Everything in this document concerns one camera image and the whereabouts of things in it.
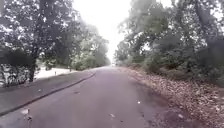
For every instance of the grey asphalt road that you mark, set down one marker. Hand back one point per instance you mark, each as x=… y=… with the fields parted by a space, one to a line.
x=100 y=100

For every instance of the grey paved side strip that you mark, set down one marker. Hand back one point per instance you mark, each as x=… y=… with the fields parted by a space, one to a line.
x=30 y=91

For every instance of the row of trees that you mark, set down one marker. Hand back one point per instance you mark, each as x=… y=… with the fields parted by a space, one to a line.
x=176 y=36
x=43 y=36

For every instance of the leaf-covered verge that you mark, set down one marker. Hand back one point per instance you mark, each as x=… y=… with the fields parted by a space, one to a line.
x=193 y=96

